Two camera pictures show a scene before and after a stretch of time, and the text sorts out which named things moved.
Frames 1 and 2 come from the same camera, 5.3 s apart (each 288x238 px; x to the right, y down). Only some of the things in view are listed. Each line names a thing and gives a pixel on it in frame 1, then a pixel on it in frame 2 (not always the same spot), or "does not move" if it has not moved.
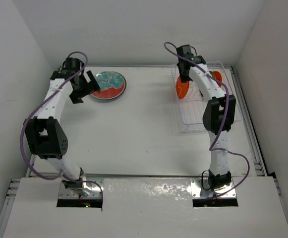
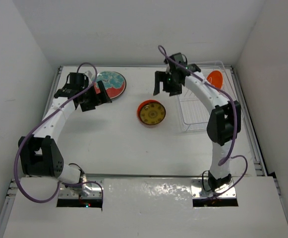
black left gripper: [76, 96] to [97, 99]
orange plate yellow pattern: [216, 75] to [151, 112]
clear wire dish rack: [191, 104] does not move
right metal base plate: [198, 191] does not move
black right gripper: [184, 78] to [162, 76]
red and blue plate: [112, 85] does not move
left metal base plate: [90, 190] does not move
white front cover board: [148, 208] does not move
